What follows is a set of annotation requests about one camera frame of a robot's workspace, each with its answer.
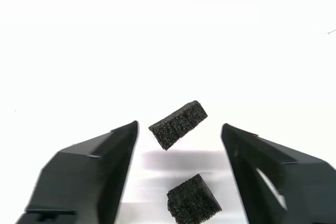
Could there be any small black foam cube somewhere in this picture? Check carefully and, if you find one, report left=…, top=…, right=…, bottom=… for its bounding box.
left=166, top=173, right=223, bottom=224

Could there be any elongated black foam block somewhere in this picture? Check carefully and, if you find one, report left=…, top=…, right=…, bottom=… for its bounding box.
left=148, top=100, right=209, bottom=152

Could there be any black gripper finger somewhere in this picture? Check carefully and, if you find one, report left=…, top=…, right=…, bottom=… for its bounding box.
left=221, top=123, right=336, bottom=224
left=15, top=120, right=139, bottom=224

